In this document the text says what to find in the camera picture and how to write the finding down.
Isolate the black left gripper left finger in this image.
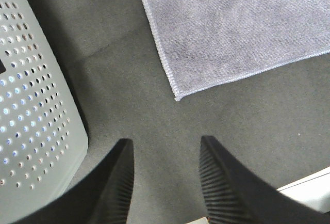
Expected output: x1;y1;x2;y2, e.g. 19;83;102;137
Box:
17;138;135;223

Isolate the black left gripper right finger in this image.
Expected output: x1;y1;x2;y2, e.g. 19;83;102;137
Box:
199;135;329;223

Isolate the grey microfibre towel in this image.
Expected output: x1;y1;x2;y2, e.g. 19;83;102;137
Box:
142;0;329;101

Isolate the grey perforated laundry basket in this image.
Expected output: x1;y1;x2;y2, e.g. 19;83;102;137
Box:
1;0;88;223

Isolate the black table mat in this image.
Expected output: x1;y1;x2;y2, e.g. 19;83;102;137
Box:
28;0;329;223

